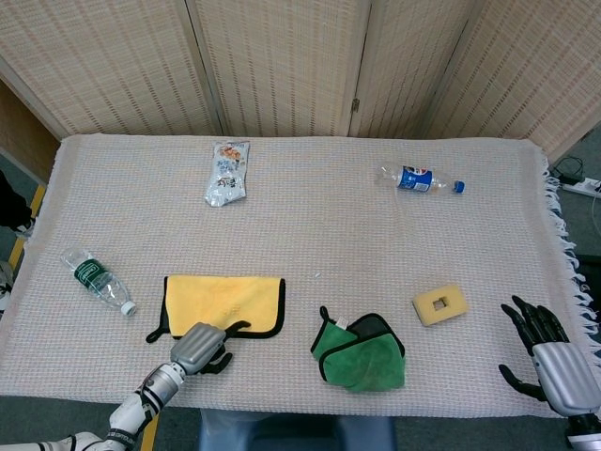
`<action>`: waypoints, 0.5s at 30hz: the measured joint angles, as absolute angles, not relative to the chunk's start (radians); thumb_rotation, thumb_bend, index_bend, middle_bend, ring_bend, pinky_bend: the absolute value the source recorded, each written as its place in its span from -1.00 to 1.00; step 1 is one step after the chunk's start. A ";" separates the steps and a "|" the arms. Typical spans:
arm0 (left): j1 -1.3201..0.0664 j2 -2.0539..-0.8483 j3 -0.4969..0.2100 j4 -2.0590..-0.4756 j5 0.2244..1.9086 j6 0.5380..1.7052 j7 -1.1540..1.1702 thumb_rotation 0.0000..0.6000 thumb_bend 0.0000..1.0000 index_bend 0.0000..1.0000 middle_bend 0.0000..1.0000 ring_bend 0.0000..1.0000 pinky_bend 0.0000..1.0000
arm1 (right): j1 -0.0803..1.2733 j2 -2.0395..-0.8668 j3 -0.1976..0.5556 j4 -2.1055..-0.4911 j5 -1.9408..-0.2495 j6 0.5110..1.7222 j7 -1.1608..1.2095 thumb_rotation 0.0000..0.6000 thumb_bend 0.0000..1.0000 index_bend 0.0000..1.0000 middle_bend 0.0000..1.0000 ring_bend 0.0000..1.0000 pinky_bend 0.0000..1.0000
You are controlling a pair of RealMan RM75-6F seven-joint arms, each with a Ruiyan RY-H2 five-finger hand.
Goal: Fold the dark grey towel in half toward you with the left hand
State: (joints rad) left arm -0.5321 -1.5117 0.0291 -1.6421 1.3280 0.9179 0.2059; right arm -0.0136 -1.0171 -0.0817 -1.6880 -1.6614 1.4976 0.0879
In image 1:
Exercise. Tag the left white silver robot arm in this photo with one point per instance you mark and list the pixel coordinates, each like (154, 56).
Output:
(159, 383)

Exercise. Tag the white snack bag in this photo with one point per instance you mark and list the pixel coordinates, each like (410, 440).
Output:
(226, 174)

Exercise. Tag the white power strip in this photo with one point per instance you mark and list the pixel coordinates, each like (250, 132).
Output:
(582, 186)

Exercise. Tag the blue label plastic bottle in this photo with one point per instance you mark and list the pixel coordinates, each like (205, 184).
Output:
(415, 178)

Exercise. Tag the metal screen hinge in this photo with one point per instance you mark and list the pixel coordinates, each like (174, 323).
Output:
(355, 104)

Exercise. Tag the yellow sponge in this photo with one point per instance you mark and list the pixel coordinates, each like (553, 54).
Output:
(453, 307)

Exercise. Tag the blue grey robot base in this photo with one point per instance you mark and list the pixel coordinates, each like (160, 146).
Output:
(300, 432)

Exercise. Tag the dark green yellow-backed cloth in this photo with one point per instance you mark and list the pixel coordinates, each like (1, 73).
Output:
(220, 300)

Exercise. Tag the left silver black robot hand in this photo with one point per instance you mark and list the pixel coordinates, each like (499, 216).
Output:
(197, 347)

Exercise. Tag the beige bamboo folding screen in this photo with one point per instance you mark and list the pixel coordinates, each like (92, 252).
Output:
(282, 61)

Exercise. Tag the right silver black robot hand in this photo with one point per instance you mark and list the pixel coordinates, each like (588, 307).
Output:
(563, 376)

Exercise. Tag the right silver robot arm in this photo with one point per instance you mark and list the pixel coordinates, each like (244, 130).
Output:
(584, 432)

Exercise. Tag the black trouser leg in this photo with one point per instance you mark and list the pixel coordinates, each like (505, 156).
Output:
(11, 204)

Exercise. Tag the brown wooden board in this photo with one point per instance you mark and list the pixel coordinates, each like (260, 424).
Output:
(21, 136)

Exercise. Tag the green label plastic bottle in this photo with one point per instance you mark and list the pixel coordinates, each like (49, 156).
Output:
(91, 275)

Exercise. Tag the white shoe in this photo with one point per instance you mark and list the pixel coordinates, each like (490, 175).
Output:
(24, 229)

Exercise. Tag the white woven tablecloth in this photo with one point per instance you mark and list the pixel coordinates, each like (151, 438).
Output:
(352, 235)

